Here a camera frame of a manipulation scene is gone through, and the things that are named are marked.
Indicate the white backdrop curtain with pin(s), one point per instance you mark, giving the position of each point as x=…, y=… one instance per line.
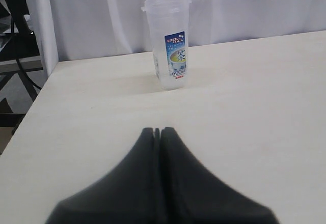
x=82, y=29

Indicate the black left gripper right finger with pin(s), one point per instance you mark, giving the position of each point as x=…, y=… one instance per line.
x=195, y=195

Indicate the clear plastic water pitcher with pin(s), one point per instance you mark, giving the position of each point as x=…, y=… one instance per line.
x=169, y=45

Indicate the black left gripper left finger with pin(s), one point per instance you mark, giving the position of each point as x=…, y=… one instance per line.
x=129, y=193

